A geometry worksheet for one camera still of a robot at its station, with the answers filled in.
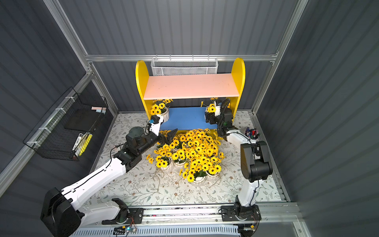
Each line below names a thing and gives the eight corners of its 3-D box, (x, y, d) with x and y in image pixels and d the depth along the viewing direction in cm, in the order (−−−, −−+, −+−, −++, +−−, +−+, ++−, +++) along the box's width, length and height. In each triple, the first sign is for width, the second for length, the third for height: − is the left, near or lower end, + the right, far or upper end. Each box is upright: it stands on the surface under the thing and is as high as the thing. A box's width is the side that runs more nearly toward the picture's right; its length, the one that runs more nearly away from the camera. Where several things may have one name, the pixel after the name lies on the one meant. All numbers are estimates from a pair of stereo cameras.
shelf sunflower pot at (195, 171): (180, 186, 84) (178, 177, 73) (184, 169, 91) (182, 158, 79) (203, 191, 83) (205, 182, 71) (206, 173, 89) (208, 162, 78)
